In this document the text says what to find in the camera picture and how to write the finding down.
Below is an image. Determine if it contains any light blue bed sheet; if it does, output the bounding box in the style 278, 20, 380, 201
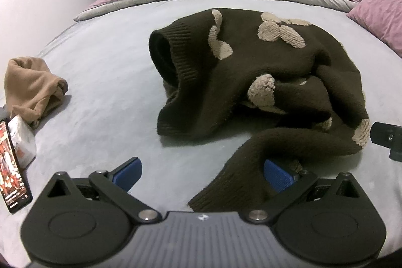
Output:
0, 0, 402, 256

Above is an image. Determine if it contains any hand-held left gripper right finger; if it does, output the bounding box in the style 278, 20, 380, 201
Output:
246, 159, 362, 223

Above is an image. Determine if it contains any white tissue packet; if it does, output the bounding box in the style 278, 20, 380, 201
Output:
8, 115, 37, 169

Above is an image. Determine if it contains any black smartphone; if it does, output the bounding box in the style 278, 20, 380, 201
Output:
0, 120, 33, 215

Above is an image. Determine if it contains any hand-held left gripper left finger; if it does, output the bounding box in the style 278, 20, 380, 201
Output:
46, 157, 162, 223

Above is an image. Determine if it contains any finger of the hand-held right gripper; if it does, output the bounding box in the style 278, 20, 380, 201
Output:
370, 122, 402, 162

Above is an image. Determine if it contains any brown sweater with beige patches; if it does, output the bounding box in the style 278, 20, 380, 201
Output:
148, 8, 371, 212

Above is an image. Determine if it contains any tan cloth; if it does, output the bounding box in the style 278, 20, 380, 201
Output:
4, 57, 69, 127

